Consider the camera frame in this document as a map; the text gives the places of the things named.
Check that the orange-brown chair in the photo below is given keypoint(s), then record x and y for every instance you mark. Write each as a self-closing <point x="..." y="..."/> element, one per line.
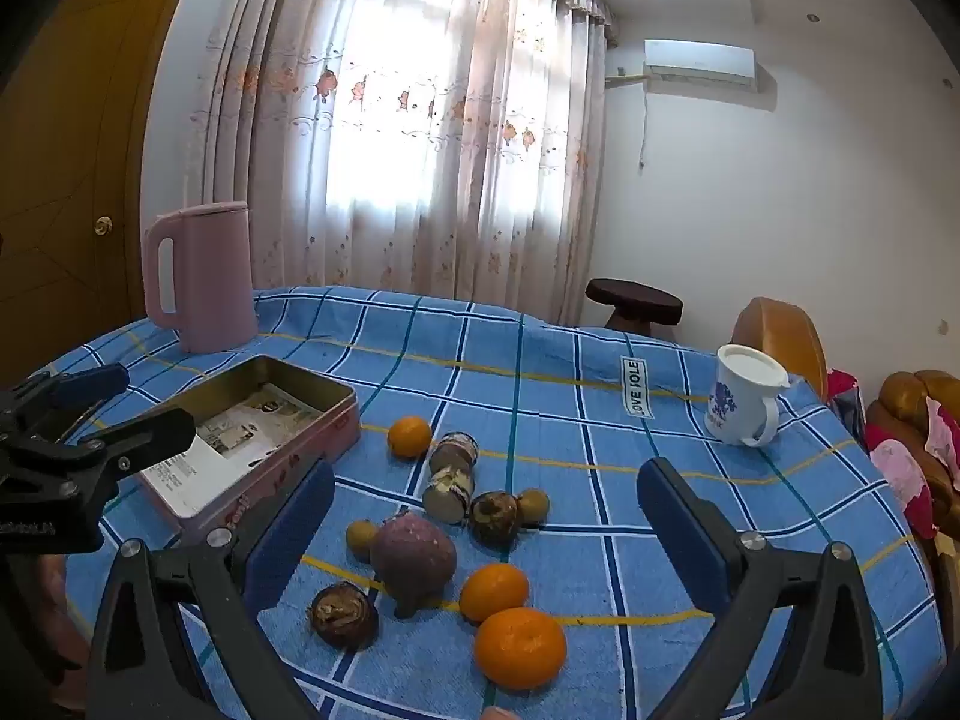
<point x="784" y="337"/>

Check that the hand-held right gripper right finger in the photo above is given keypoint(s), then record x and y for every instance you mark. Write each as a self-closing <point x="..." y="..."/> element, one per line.
<point x="679" y="532"/>

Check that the brown leather sofa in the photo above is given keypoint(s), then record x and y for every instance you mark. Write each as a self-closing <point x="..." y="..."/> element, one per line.
<point x="904" y="397"/>

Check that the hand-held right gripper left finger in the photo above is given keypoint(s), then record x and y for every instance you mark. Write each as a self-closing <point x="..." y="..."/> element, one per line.
<point x="289" y="532"/>

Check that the floral sheer curtain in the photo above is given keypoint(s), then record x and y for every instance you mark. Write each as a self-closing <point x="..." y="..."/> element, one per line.
<point x="420" y="127"/>

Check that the small dark-lid jar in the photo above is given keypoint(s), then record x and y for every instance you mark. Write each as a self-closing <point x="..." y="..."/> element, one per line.
<point x="456" y="451"/>

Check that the large orange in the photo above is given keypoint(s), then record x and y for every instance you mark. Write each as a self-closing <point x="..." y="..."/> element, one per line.
<point x="520" y="649"/>

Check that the small tan longan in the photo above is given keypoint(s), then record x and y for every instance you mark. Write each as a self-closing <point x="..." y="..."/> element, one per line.
<point x="361" y="538"/>
<point x="535" y="504"/>

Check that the printed paper leaflet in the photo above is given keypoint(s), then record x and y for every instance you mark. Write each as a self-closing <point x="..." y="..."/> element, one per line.
<point x="247" y="427"/>

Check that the pink floral cloth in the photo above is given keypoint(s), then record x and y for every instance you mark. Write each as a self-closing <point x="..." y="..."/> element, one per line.
<point x="900" y="472"/>

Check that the wooden door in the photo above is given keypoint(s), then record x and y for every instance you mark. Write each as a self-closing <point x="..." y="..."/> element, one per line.
<point x="67" y="165"/>

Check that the dark round stool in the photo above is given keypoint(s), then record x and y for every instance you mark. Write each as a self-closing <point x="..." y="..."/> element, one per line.
<point x="634" y="298"/>

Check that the purple round fruit with stem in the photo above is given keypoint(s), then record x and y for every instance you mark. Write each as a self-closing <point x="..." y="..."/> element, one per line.
<point x="412" y="559"/>

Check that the pink metal tin box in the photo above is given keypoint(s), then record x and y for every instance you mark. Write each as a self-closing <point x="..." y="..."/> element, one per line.
<point x="326" y="431"/>

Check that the white mug with blue print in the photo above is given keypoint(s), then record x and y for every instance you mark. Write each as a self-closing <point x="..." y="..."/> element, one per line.
<point x="739" y="397"/>

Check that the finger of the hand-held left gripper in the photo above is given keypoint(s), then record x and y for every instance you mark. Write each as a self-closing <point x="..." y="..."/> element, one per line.
<point x="90" y="382"/>
<point x="150" y="435"/>

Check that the medium orange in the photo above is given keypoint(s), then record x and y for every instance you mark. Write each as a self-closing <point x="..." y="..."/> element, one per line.
<point x="493" y="591"/>

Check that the small orange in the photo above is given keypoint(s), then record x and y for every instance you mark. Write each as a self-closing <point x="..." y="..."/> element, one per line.
<point x="409" y="436"/>

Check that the pink electric kettle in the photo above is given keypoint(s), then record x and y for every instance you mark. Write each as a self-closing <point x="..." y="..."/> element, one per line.
<point x="214" y="277"/>

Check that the white wall air conditioner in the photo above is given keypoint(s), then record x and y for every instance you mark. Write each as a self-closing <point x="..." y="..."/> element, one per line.
<point x="697" y="61"/>

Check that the dark brown mangosteen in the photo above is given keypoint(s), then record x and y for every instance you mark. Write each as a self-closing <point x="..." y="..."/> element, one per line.
<point x="493" y="517"/>
<point x="341" y="613"/>

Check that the blue plaid tablecloth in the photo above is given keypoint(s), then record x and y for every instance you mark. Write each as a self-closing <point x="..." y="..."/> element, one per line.
<point x="555" y="420"/>

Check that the brass door knob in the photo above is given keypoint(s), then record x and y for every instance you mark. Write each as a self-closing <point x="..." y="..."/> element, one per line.
<point x="103" y="225"/>

